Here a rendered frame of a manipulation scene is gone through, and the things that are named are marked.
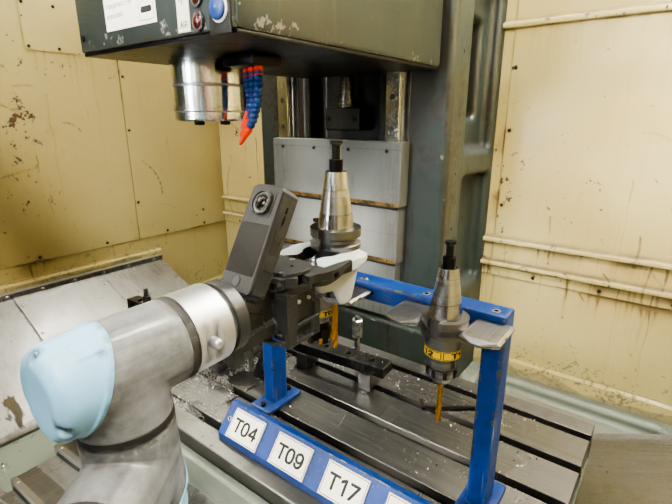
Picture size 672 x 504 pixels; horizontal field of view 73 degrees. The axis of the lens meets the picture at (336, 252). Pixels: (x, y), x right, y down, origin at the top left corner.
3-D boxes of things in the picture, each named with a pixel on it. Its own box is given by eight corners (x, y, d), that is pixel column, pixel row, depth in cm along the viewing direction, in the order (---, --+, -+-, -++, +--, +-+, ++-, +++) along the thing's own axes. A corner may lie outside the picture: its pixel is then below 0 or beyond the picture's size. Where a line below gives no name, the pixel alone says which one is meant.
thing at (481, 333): (496, 355, 54) (496, 349, 54) (453, 342, 57) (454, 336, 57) (514, 333, 59) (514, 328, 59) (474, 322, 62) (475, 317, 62)
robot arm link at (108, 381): (29, 433, 35) (2, 333, 33) (157, 370, 43) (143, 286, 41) (76, 477, 30) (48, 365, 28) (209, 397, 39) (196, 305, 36)
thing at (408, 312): (413, 329, 60) (413, 324, 60) (379, 319, 63) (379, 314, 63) (436, 312, 66) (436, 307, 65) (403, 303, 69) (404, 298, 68)
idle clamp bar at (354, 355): (381, 396, 98) (382, 369, 96) (286, 363, 111) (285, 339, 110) (391, 385, 102) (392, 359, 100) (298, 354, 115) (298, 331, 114)
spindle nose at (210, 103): (264, 121, 100) (261, 62, 96) (198, 121, 89) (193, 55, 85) (223, 120, 111) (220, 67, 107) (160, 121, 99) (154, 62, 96)
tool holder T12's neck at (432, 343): (468, 352, 62) (470, 331, 61) (448, 366, 59) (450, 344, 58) (437, 340, 66) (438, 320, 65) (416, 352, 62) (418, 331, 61)
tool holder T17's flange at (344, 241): (368, 242, 58) (368, 223, 57) (348, 255, 53) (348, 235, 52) (324, 236, 61) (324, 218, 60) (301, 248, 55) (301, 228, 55)
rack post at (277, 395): (268, 417, 91) (261, 278, 83) (250, 407, 94) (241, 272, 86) (301, 394, 99) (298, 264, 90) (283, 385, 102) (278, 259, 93)
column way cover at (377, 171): (393, 320, 134) (401, 142, 120) (278, 286, 162) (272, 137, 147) (402, 315, 138) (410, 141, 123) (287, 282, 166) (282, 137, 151)
